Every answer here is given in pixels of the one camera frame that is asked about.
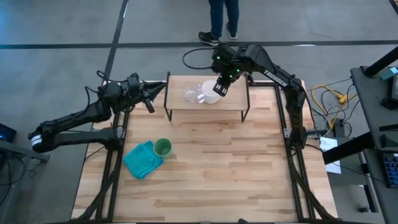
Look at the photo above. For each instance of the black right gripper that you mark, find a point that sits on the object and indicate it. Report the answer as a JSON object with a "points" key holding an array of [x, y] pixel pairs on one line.
{"points": [[228, 62]]}

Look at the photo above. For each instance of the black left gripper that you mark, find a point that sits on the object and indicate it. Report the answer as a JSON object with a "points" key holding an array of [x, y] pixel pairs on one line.
{"points": [[142, 95]]}

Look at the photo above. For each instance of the white ceramic mug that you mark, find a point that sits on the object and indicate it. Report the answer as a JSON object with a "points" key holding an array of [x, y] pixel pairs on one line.
{"points": [[206, 93]]}

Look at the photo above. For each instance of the clear glass cup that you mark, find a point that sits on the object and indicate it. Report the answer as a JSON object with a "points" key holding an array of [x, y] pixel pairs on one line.
{"points": [[190, 93]]}

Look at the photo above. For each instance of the green plastic cup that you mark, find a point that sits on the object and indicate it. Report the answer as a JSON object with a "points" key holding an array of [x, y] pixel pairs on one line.
{"points": [[162, 147]]}

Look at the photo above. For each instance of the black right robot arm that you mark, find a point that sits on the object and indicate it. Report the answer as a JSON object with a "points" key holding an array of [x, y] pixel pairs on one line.
{"points": [[276, 77]]}

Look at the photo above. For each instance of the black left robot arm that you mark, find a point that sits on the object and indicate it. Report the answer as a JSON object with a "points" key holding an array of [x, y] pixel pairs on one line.
{"points": [[77, 137]]}

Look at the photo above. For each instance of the person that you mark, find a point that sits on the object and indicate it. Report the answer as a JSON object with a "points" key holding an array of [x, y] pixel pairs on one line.
{"points": [[216, 18]]}

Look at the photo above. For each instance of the teal folded cloth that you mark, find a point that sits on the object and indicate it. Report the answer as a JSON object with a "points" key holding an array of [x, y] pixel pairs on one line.
{"points": [[141, 160]]}

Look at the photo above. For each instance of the white paper sheet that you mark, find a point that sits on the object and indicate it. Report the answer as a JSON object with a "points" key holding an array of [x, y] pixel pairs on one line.
{"points": [[328, 144]]}

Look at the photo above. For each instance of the black desk crossbar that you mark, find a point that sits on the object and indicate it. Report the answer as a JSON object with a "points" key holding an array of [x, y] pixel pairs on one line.
{"points": [[345, 148]]}

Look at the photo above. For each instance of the grey side desk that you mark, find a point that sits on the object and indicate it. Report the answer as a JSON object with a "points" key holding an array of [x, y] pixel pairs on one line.
{"points": [[370, 102]]}

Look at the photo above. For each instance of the black device blue light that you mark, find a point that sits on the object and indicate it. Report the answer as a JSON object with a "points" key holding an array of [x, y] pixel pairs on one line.
{"points": [[5, 133]]}

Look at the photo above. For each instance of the black pole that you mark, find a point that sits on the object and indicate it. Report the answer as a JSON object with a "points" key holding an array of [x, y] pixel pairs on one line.
{"points": [[381, 63]]}

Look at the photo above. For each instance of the small teal box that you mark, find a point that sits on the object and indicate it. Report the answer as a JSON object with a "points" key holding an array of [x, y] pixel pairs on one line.
{"points": [[390, 73]]}

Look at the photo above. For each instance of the black desk device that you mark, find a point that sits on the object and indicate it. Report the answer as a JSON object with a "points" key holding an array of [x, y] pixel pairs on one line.
{"points": [[391, 99]]}

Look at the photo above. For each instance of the dark keyboard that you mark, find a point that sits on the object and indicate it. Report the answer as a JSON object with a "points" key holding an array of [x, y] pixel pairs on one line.
{"points": [[391, 169]]}

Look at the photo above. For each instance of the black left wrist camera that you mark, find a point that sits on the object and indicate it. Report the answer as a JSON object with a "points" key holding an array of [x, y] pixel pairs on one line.
{"points": [[134, 82]]}

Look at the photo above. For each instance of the wooden shelf black metal frame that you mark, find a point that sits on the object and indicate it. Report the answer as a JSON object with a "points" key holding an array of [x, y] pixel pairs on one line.
{"points": [[236, 99]]}

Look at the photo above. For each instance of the black metal rig frame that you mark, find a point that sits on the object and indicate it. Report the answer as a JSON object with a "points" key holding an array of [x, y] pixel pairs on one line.
{"points": [[259, 84]]}

